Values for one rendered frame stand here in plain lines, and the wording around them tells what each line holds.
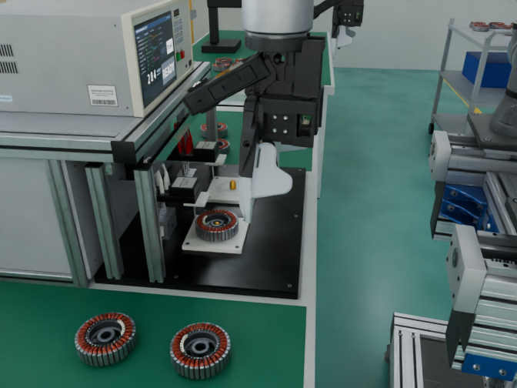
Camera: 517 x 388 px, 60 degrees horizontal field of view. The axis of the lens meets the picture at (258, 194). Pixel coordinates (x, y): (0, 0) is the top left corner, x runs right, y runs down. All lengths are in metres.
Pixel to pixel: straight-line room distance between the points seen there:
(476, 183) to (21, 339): 1.10
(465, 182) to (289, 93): 0.82
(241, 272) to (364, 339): 1.05
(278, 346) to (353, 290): 1.34
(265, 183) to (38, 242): 0.71
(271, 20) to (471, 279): 0.52
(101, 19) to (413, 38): 5.73
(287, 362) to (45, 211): 0.59
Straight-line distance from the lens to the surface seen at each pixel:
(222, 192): 1.37
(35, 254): 1.15
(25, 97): 1.12
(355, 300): 2.19
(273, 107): 0.50
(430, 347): 1.77
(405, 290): 2.31
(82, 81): 1.04
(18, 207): 1.09
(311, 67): 0.50
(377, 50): 6.46
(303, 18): 0.49
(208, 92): 0.53
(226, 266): 1.09
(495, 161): 1.26
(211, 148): 1.32
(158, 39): 1.11
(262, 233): 1.20
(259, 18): 0.48
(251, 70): 0.51
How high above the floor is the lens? 1.43
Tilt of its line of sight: 29 degrees down
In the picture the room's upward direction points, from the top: straight up
